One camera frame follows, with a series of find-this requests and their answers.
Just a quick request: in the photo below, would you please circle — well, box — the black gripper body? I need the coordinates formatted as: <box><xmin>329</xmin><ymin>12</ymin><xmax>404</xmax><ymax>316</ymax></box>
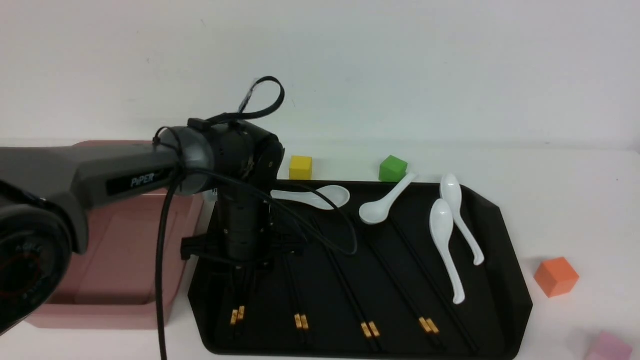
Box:
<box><xmin>180</xmin><ymin>186</ymin><xmax>307</xmax><ymax>273</ymax></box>

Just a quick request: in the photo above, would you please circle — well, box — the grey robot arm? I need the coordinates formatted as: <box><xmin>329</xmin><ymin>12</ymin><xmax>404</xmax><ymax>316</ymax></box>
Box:
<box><xmin>0</xmin><ymin>119</ymin><xmax>285</xmax><ymax>333</ymax></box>

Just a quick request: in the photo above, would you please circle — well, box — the black chopstick pair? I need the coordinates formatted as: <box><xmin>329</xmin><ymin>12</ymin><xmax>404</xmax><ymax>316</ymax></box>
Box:
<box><xmin>286</xmin><ymin>254</ymin><xmax>313</xmax><ymax>349</ymax></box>
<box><xmin>281</xmin><ymin>254</ymin><xmax>307</xmax><ymax>348</ymax></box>
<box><xmin>350</xmin><ymin>215</ymin><xmax>442</xmax><ymax>350</ymax></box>
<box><xmin>354</xmin><ymin>216</ymin><xmax>446</xmax><ymax>347</ymax></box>
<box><xmin>230</xmin><ymin>267</ymin><xmax>247</xmax><ymax>341</ymax></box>
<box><xmin>312</xmin><ymin>214</ymin><xmax>386</xmax><ymax>354</ymax></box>
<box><xmin>322</xmin><ymin>243</ymin><xmax>381</xmax><ymax>354</ymax></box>
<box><xmin>234</xmin><ymin>268</ymin><xmax>252</xmax><ymax>340</ymax></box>

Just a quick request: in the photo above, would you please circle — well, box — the yellow cube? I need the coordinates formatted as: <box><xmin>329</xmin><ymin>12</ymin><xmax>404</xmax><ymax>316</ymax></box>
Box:
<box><xmin>288</xmin><ymin>155</ymin><xmax>314</xmax><ymax>182</ymax></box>

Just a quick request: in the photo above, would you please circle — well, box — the white spoon far left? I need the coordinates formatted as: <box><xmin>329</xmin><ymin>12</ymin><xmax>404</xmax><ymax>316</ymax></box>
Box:
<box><xmin>270</xmin><ymin>185</ymin><xmax>351</xmax><ymax>211</ymax></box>

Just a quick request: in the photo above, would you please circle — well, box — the white spoon centre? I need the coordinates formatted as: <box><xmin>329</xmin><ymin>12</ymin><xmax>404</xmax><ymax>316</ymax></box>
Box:
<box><xmin>358</xmin><ymin>172</ymin><xmax>418</xmax><ymax>225</ymax></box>

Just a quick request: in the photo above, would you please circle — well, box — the black plastic tray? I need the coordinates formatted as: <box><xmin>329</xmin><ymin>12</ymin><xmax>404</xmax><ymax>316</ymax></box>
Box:
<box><xmin>189</xmin><ymin>181</ymin><xmax>533</xmax><ymax>360</ymax></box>

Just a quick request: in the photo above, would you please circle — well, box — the green cube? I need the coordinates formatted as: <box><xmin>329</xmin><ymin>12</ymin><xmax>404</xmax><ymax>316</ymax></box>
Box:
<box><xmin>378</xmin><ymin>155</ymin><xmax>409</xmax><ymax>183</ymax></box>

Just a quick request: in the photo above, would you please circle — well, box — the white spoon long front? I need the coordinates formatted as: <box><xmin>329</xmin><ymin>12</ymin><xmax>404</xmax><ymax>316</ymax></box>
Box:
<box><xmin>429</xmin><ymin>198</ymin><xmax>466</xmax><ymax>305</ymax></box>

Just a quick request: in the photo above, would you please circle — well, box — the white spoon far right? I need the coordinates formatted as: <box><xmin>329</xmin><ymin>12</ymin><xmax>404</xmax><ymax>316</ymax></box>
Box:
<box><xmin>439</xmin><ymin>173</ymin><xmax>485</xmax><ymax>267</ymax></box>

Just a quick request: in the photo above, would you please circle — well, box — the orange cube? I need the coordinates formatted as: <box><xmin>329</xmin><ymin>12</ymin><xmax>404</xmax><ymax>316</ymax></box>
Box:
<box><xmin>534</xmin><ymin>257</ymin><xmax>580</xmax><ymax>298</ymax></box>

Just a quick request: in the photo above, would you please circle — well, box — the pink cube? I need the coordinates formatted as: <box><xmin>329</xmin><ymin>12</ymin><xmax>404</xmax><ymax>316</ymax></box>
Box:
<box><xmin>584</xmin><ymin>331</ymin><xmax>633</xmax><ymax>360</ymax></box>

